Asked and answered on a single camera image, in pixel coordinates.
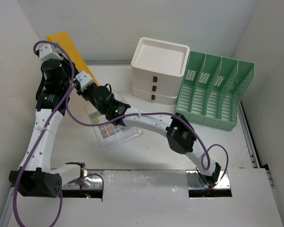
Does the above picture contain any metal base plate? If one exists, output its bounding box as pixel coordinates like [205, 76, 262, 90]
[186, 170, 231, 190]
[62, 172, 104, 190]

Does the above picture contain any orange plastic folder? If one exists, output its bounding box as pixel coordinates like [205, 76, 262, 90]
[47, 31, 99, 86]

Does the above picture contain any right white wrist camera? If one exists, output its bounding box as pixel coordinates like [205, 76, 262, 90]
[75, 70, 94, 91]

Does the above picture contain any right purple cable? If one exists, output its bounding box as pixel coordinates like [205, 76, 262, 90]
[66, 82, 229, 191]

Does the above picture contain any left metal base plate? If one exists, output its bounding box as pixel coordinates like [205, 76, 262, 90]
[62, 172, 104, 190]

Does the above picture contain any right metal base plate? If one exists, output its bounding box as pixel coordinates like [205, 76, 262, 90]
[186, 170, 231, 190]

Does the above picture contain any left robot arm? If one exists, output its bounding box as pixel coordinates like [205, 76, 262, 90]
[9, 57, 82, 198]

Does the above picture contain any white three-drawer storage box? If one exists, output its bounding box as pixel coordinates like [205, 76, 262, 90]
[131, 37, 190, 105]

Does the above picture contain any purple cable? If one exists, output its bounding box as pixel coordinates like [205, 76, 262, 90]
[13, 40, 105, 227]
[66, 82, 229, 191]

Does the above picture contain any clear sleeve with documents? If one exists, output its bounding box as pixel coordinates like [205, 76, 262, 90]
[85, 102, 142, 150]

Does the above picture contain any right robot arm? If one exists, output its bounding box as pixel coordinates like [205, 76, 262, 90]
[74, 81, 221, 187]

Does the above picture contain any green plastic file organizer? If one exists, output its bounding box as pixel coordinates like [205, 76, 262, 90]
[175, 52, 255, 131]

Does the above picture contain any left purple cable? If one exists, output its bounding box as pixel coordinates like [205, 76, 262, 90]
[13, 40, 105, 227]

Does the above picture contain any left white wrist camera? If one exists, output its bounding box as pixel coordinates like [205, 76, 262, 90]
[36, 44, 62, 62]

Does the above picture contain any white foam front panel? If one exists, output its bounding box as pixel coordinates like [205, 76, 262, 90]
[17, 169, 283, 227]

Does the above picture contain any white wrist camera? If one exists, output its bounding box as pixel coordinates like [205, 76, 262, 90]
[36, 44, 62, 62]
[75, 70, 94, 91]

